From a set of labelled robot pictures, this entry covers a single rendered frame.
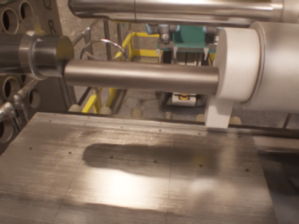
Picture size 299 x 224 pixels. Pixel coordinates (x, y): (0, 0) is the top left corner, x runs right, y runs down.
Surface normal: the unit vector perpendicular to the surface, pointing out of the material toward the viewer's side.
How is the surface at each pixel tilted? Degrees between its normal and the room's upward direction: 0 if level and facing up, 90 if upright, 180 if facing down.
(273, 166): 0
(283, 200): 0
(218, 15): 94
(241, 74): 77
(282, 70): 65
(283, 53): 48
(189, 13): 94
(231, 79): 86
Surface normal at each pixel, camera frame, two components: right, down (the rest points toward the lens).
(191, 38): -0.11, 0.59
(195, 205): 0.00, -0.81
